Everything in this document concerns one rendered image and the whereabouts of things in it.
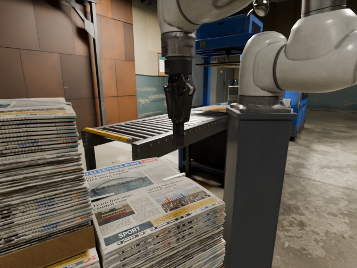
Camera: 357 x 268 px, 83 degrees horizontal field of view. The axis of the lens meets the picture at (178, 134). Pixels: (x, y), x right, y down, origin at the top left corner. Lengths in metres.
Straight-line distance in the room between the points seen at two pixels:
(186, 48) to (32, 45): 3.76
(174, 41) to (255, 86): 0.37
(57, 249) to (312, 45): 0.71
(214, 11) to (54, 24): 4.04
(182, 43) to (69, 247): 0.47
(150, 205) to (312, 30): 0.60
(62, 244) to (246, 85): 0.69
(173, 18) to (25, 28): 3.77
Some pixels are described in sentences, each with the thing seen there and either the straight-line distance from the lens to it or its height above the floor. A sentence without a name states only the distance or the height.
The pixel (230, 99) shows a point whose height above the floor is 0.88.
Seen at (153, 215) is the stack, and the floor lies 0.83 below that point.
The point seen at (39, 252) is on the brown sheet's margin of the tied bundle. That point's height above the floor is 0.87.
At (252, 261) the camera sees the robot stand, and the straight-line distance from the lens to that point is 1.08.
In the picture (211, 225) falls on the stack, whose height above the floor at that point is 0.78.
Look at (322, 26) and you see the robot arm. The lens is 0.68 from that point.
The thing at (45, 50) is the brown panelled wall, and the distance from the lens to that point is 4.24.
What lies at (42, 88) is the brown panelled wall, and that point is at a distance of 4.16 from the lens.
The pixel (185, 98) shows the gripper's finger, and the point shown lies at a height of 1.07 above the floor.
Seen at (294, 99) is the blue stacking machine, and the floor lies 0.81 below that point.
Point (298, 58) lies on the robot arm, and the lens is 0.69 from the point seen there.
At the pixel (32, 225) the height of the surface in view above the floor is 0.91.
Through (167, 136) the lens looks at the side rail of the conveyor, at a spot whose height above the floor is 0.79.
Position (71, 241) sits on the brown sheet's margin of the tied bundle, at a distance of 0.39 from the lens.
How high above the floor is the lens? 1.10
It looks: 14 degrees down
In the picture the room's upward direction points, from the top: straight up
